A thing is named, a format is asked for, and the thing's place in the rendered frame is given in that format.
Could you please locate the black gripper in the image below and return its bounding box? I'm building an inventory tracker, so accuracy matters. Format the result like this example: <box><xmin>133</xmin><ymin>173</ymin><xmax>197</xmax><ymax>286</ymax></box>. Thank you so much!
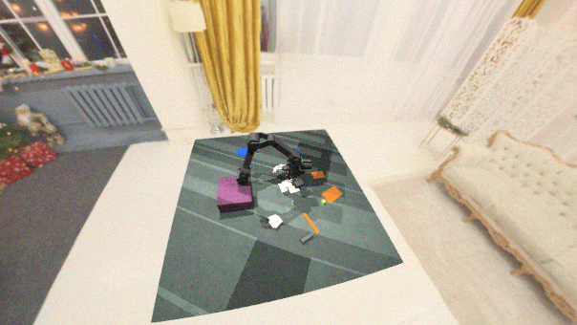
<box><xmin>282</xmin><ymin>164</ymin><xmax>305</xmax><ymax>189</ymax></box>

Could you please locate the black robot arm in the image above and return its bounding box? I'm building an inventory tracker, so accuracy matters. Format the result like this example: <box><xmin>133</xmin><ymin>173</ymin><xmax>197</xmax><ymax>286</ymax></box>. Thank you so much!
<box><xmin>236</xmin><ymin>132</ymin><xmax>312</xmax><ymax>187</ymax></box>

